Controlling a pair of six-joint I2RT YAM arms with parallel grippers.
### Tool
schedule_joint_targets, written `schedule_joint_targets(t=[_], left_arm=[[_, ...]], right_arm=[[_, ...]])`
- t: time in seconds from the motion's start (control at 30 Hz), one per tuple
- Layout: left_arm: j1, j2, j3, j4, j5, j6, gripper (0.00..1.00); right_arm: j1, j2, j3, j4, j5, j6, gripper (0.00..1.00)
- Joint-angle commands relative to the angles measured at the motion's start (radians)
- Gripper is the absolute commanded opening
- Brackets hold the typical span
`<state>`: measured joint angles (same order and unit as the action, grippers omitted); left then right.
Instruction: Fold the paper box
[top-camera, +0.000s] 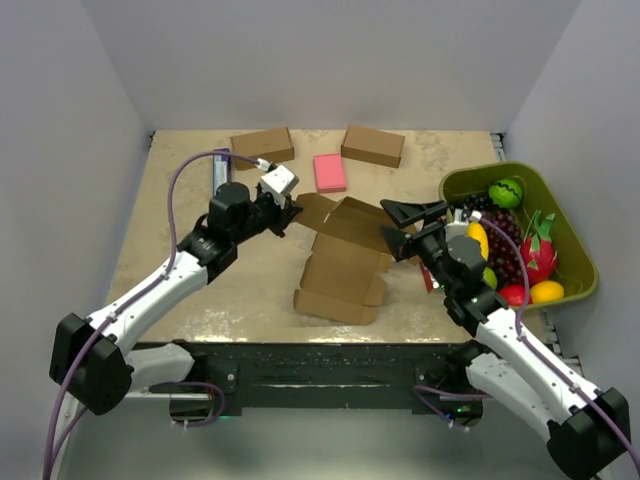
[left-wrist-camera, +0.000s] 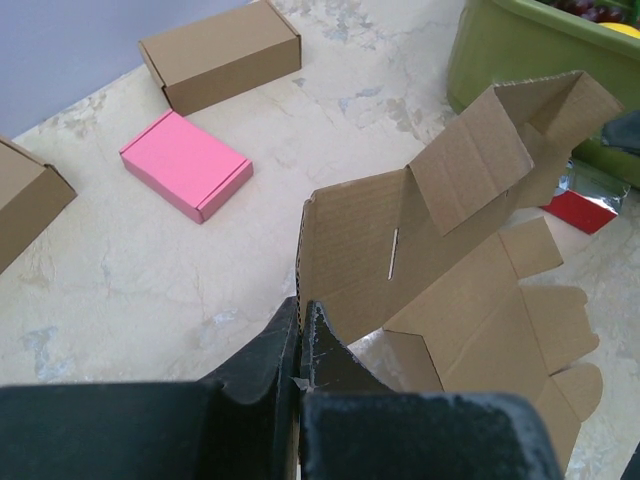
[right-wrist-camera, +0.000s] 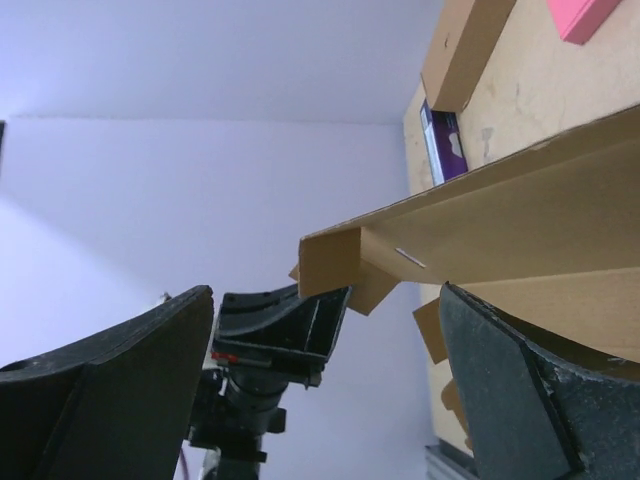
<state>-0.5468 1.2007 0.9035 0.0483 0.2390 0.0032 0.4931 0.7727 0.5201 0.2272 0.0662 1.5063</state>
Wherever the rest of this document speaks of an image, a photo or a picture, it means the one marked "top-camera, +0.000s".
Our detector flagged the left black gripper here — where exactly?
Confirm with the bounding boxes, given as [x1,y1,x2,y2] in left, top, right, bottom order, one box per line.
[232,182,303,245]

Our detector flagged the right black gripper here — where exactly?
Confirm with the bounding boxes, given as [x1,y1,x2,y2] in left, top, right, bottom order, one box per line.
[377,199,456,294]

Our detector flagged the brown cardboard box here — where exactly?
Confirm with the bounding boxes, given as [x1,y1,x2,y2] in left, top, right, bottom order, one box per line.
[293,193,426,326]

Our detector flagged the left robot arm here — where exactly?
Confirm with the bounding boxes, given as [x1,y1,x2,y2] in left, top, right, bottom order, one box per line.
[49,174,302,415]

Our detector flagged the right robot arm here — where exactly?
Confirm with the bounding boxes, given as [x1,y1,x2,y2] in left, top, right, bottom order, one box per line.
[380,199,639,479]

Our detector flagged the left folded cardboard box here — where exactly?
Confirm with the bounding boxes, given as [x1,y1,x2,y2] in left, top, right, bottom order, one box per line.
[230,127,295,163]

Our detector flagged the folded cardboard box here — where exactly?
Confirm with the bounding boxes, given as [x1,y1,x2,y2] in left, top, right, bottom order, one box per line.
[341,125,405,169]
[230,127,295,163]

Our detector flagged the purple toothpaste box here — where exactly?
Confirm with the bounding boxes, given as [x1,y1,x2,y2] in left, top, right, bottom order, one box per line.
[212,148,232,195]

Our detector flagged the right folded cardboard box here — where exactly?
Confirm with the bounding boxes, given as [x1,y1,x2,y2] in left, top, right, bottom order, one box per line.
[341,125,405,169]

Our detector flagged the pink sticky note pad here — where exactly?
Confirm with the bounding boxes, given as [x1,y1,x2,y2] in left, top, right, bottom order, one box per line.
[313,153,347,194]

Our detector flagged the red silver snack packet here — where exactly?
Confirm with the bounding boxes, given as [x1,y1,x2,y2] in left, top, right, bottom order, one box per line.
[420,264,438,293]

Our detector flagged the yellow toy lemon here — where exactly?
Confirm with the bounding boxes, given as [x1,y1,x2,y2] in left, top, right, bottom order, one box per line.
[466,222,490,260]

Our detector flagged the black grape bunch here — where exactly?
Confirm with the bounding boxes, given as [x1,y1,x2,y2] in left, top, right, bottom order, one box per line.
[449,193,498,212]

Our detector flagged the green toy lime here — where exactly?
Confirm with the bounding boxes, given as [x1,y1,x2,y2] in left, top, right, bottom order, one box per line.
[483,267,498,290]

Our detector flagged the dark red grape bunch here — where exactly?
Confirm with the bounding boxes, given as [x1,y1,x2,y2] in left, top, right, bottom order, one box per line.
[483,209,523,289]

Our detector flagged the green toy melon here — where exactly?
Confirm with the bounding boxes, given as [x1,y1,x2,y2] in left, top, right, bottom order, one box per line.
[488,179,523,209]

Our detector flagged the red toy apple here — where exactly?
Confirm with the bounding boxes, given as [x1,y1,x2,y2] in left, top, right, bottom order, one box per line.
[499,284,532,307]

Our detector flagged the pink dragon fruit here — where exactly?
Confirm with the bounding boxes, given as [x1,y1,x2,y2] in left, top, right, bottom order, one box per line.
[520,210,557,286]

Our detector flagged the orange yellow mango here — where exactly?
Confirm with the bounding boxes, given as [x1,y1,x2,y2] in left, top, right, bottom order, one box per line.
[530,280,565,304]

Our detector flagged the olive green plastic bin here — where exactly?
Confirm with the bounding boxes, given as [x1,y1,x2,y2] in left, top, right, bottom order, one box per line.
[439,162,598,310]

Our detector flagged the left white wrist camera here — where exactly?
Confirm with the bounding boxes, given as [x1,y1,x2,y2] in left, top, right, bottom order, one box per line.
[256,158,299,204]

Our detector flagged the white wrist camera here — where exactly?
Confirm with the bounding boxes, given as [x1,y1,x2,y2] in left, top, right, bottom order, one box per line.
[445,209,482,241]
[256,158,299,204]

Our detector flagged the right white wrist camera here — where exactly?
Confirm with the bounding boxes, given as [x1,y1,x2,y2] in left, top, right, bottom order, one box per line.
[445,209,482,241]

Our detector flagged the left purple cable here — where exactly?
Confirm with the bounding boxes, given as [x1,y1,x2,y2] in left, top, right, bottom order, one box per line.
[41,152,261,480]

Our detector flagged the purple cable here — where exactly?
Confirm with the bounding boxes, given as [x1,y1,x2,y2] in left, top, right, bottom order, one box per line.
[477,212,640,474]
[41,152,261,480]

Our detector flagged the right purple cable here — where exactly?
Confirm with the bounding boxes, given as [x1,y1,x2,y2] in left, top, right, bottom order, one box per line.
[477,212,640,474]

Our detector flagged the black base frame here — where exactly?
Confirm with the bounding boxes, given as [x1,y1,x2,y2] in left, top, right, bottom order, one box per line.
[150,341,483,427]

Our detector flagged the aluminium rail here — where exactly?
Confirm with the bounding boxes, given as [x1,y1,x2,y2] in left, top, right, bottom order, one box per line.
[124,349,596,401]

